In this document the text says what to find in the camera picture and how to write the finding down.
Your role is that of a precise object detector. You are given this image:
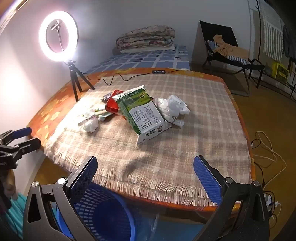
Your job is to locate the phone holder clamp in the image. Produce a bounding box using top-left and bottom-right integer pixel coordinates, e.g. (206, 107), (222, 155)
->
(50, 20), (65, 52)

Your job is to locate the white tissue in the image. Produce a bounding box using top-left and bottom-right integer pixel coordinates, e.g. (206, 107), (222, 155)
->
(82, 119), (99, 133)

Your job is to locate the yellow box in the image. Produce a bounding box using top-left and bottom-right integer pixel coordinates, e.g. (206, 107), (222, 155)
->
(272, 61), (289, 84)

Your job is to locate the person's left hand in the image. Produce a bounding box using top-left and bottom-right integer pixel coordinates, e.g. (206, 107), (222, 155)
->
(3, 170), (17, 200)

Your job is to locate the black power cable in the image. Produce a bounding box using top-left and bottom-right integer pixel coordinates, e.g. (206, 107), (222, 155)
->
(80, 69), (190, 86)

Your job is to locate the folded floral quilt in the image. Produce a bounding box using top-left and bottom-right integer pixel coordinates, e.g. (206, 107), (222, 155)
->
(116, 26), (176, 49)

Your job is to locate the beige plaid blanket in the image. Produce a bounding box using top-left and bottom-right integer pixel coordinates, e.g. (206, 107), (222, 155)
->
(44, 74), (251, 207)

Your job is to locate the teal ribbed clothing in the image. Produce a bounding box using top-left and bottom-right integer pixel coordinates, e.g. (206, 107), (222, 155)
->
(5, 192), (30, 241)

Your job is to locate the black folding chair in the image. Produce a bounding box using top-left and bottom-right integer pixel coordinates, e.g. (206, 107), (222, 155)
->
(199, 20), (265, 96)

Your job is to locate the striped cloth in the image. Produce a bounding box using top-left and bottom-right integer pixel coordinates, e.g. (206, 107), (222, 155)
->
(225, 55), (248, 65)

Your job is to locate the blue checked bedsheet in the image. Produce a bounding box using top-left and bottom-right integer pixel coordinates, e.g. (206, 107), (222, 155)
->
(85, 44), (190, 75)

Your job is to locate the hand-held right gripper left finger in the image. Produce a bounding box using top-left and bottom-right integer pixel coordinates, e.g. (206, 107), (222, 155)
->
(22, 156), (103, 241)

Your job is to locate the white floor cable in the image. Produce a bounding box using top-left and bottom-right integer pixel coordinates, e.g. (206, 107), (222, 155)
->
(253, 131), (287, 186)

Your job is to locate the white ring light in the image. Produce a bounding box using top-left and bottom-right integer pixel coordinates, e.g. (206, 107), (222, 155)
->
(38, 4), (79, 62)

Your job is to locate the red packet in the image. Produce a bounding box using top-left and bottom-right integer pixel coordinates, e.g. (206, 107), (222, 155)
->
(105, 90), (125, 115)

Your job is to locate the blue plastic basket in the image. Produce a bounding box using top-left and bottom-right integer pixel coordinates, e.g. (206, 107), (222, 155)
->
(55, 183), (137, 241)

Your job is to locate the hanging dark garment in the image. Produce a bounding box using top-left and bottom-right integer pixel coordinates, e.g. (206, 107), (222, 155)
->
(282, 25), (296, 58)

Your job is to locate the white plastic bag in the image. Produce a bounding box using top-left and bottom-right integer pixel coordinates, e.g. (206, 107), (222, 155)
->
(154, 95), (190, 128)

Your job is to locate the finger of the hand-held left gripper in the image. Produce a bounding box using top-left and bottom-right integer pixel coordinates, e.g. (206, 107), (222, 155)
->
(0, 127), (32, 146)
(0, 138), (42, 163)

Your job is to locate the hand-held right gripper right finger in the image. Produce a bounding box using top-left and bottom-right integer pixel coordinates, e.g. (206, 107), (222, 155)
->
(193, 156), (270, 241)

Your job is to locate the small white wrapper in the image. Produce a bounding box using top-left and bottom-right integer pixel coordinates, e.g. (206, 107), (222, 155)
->
(94, 108), (112, 121)

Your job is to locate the orange floral sheet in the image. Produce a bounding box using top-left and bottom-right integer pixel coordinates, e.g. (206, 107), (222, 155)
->
(28, 68), (255, 212)

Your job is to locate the black metal rack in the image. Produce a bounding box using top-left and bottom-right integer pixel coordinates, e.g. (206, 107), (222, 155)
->
(248, 58), (296, 102)

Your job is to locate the tan garment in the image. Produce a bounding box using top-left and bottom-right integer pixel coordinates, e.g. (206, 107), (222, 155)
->
(213, 35), (250, 58)

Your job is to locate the hanging striped towel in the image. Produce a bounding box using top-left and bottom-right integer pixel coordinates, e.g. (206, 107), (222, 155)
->
(259, 0), (285, 62)

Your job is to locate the white power strip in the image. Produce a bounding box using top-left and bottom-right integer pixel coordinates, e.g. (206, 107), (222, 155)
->
(264, 191), (281, 212)

